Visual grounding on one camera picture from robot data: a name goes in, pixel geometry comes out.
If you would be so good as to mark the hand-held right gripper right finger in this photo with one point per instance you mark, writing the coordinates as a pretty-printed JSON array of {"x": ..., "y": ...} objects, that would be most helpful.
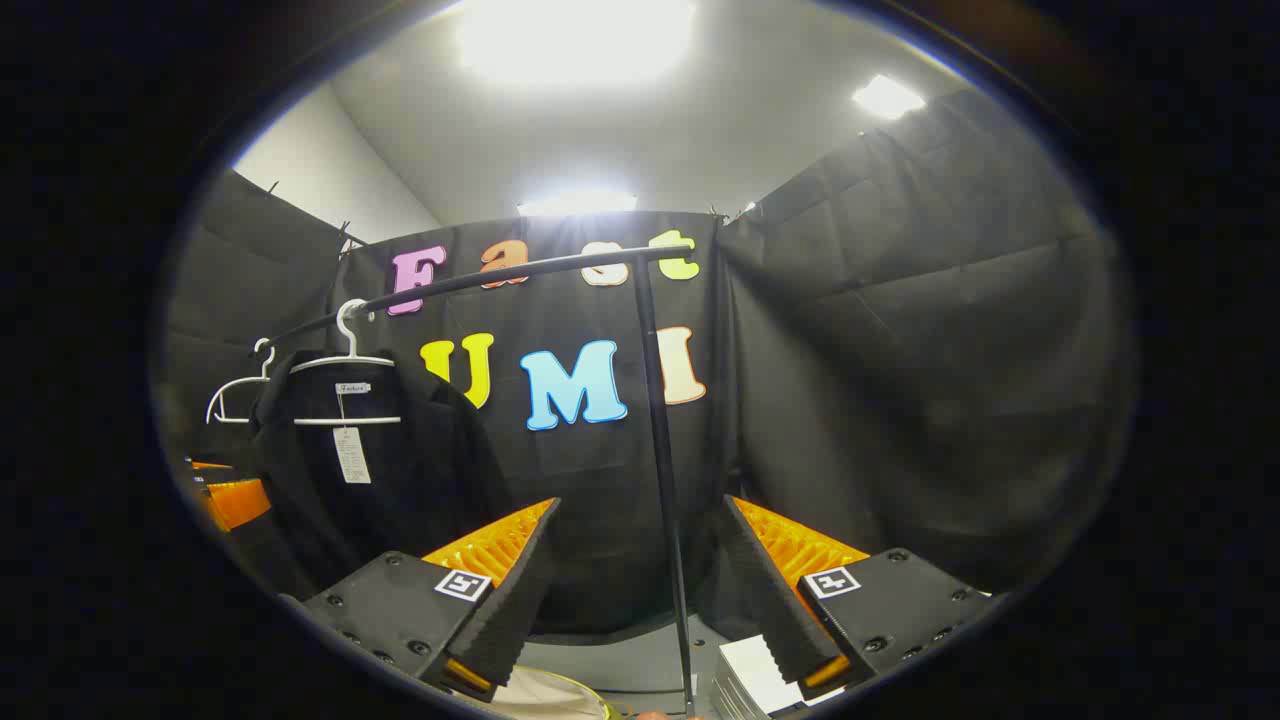
[{"x": 765, "y": 600}]

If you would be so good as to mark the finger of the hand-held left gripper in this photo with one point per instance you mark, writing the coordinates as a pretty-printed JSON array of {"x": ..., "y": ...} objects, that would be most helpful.
[
  {"x": 212, "y": 465},
  {"x": 240, "y": 500}
]

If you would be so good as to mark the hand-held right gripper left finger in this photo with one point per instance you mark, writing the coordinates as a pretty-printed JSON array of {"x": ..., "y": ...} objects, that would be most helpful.
[{"x": 510, "y": 610}]

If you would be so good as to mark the white laundry hamper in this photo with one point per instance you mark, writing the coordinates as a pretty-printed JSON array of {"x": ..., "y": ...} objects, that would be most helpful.
[{"x": 545, "y": 695}]

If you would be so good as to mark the black knit garment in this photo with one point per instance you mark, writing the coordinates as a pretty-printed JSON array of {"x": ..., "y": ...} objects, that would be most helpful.
[{"x": 400, "y": 480}]

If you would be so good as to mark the white plastic hanger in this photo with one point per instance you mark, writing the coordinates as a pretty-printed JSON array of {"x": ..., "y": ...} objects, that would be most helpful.
[
  {"x": 266, "y": 368},
  {"x": 350, "y": 345}
]

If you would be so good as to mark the stack of white sheets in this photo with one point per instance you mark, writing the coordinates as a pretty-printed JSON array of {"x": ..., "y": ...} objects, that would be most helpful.
[{"x": 750, "y": 675}]

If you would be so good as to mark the black backdrop cloth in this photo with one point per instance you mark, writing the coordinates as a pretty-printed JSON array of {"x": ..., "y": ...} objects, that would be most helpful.
[{"x": 900, "y": 350}]

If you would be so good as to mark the ceiling light behind backdrop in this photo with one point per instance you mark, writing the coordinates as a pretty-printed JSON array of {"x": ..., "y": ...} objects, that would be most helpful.
[{"x": 577, "y": 203}]

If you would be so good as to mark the small ceiling light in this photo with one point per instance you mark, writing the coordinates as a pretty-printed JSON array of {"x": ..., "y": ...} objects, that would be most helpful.
[{"x": 887, "y": 97}]

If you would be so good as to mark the large ceiling light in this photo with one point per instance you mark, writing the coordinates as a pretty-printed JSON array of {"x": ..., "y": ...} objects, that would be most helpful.
[{"x": 575, "y": 35}]

